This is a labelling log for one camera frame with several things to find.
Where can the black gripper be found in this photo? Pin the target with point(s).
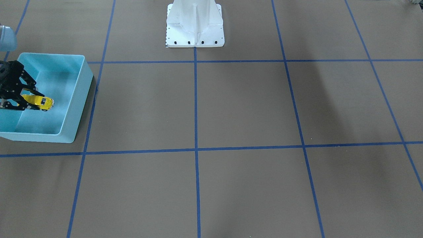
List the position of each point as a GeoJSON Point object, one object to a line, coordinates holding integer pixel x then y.
{"type": "Point", "coordinates": [10, 76]}

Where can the yellow beetle toy car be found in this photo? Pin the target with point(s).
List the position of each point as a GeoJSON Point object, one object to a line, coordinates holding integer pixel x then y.
{"type": "Point", "coordinates": [43, 103]}

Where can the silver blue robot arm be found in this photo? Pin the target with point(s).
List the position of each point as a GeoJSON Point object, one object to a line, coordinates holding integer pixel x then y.
{"type": "Point", "coordinates": [9, 43]}

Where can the light blue plastic bin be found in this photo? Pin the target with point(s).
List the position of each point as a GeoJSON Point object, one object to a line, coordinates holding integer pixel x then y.
{"type": "Point", "coordinates": [64, 78]}

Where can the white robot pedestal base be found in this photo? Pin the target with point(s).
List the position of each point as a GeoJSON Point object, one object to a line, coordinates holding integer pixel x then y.
{"type": "Point", "coordinates": [194, 23]}

